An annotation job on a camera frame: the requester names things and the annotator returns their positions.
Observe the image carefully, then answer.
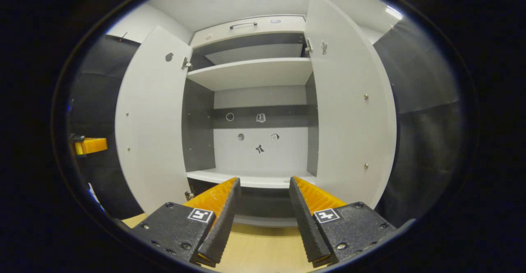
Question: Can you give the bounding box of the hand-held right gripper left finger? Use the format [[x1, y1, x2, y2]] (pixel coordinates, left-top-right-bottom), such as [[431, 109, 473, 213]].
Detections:
[[131, 177, 242, 267]]

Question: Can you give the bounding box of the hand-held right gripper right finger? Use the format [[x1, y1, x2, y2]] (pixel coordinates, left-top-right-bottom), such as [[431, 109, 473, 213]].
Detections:
[[289, 176, 397, 268]]

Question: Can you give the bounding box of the grey shoe cabinet door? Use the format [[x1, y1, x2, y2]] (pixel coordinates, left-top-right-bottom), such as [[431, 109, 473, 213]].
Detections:
[[304, 0, 397, 208], [115, 25, 194, 215]]

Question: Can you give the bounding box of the grey double-door shoe cabinet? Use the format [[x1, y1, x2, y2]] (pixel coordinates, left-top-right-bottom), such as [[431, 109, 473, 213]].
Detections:
[[115, 0, 397, 228]]

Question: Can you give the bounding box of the white cabinet shelf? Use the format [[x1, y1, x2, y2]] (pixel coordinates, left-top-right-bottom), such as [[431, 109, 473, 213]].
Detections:
[[186, 168, 317, 189], [186, 58, 314, 92]]

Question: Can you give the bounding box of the grey cabinet drawer front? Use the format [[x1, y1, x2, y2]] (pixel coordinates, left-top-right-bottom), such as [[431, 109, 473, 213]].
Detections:
[[190, 15, 307, 48]]

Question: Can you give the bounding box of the black backdrop cloth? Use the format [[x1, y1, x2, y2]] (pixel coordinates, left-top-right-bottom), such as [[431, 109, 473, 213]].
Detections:
[[372, 16, 465, 228], [68, 35, 144, 220]]

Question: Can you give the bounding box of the small ceiling light panel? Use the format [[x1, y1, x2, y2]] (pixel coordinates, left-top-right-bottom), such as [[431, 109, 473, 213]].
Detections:
[[385, 5, 403, 21]]

